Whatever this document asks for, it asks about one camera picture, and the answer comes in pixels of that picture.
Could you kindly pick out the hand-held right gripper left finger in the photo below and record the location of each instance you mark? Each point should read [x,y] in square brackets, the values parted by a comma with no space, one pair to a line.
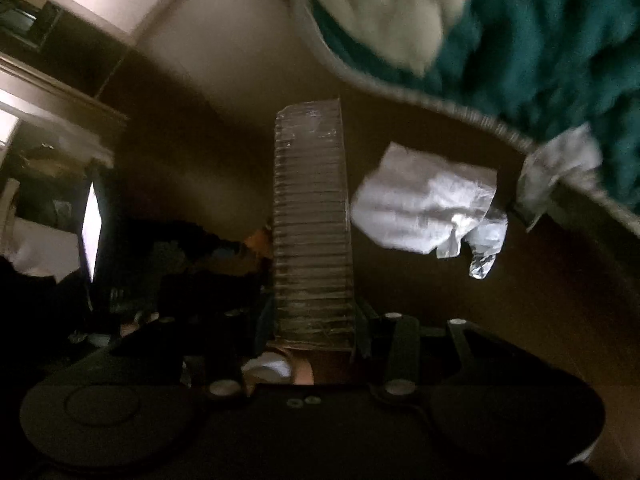
[262,329]

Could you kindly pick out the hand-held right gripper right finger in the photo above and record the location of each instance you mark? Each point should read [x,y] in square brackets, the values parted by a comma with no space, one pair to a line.
[364,330]

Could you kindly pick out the clear ribbed plastic container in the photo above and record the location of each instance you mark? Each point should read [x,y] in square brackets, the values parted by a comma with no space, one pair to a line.
[312,220]

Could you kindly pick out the large crumpled white tissue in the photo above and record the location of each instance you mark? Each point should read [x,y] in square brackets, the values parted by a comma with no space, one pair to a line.
[425,200]

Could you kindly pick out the small crumpled white paper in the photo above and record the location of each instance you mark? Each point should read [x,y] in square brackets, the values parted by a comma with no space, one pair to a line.
[555,170]

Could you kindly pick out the teal white zigzag rug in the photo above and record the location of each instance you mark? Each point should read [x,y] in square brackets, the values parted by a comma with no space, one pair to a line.
[525,35]

